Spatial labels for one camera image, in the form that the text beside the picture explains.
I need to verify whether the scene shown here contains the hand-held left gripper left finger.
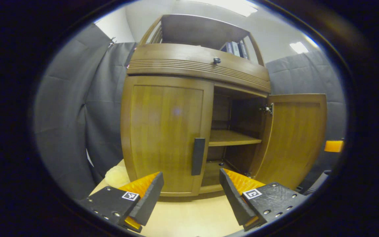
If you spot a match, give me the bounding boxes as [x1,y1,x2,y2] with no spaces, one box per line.
[78,171,164,233]

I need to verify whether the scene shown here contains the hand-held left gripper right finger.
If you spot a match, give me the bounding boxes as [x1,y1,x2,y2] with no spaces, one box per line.
[219,168,308,231]

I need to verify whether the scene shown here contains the wooden cabinet door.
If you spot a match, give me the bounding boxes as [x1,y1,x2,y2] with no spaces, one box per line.
[121,76,215,197]
[249,94,327,191]

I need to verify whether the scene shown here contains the black door handle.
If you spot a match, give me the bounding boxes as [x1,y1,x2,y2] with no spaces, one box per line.
[191,138,206,176]

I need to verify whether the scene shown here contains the wooden double-door shoe cabinet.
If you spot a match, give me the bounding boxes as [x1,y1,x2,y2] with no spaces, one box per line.
[120,14,327,197]

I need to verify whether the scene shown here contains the wooden inner cabinet shelf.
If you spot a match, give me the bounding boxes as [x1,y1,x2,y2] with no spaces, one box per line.
[209,129,262,147]

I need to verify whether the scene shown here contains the dark ribbed object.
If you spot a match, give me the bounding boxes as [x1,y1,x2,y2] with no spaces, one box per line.
[300,170,332,195]

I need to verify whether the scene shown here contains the yellow plush toy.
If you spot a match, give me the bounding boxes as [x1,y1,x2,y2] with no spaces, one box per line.
[105,166,131,189]

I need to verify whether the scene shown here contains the small ceiling light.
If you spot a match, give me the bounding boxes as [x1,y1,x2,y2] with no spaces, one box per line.
[290,42,309,54]

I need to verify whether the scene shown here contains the black backdrop cloth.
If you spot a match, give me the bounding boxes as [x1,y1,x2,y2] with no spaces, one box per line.
[33,23,347,199]

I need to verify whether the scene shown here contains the large ceiling light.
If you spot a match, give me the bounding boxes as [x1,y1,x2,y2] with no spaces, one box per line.
[176,0,258,17]

